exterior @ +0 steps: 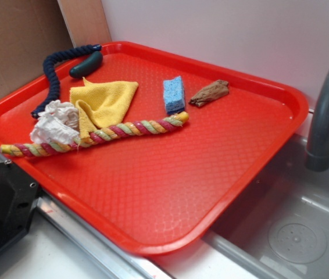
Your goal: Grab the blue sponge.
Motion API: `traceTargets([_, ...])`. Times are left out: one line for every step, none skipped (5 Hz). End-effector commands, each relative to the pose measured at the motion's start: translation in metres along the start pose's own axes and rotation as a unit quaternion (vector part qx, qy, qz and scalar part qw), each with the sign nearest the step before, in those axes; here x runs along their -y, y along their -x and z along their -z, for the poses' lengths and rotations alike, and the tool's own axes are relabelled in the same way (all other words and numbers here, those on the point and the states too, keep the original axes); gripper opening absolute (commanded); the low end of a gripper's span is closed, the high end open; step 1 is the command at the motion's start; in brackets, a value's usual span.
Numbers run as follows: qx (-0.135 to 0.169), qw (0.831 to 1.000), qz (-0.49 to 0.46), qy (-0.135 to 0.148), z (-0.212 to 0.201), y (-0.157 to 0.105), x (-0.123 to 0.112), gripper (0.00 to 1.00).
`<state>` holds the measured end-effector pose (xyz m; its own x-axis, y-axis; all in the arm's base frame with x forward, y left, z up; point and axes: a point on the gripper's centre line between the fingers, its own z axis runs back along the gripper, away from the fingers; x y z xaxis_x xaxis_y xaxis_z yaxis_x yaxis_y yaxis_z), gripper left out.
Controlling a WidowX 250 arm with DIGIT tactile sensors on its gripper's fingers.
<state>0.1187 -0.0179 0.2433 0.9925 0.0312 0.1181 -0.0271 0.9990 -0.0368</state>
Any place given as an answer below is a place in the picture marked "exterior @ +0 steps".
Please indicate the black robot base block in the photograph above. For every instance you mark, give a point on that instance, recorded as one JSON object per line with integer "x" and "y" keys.
{"x": 18, "y": 199}

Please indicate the blue sponge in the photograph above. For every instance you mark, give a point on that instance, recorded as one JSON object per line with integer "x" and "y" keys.
{"x": 173, "y": 95}

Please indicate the red plastic tray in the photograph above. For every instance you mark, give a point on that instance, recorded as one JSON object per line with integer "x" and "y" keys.
{"x": 154, "y": 194}

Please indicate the yellow microfiber cloth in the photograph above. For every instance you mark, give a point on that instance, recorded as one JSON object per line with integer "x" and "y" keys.
{"x": 101, "y": 105}

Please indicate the brown crumpled cloth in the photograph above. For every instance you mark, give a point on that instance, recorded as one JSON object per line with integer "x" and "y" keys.
{"x": 210, "y": 93}

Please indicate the dark green toy cucumber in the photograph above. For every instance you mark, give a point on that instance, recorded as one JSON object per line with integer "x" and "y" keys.
{"x": 88, "y": 66}

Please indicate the crumpled white paper towel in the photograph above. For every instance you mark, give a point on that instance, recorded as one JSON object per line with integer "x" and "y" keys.
{"x": 57, "y": 123}

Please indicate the light wooden board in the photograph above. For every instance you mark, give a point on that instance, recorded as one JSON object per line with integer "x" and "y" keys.
{"x": 85, "y": 21}

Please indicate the grey plastic sink basin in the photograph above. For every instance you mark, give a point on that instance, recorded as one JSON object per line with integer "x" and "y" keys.
{"x": 278, "y": 227}

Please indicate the brown cardboard panel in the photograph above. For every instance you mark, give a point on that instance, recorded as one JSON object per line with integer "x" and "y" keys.
{"x": 29, "y": 31}

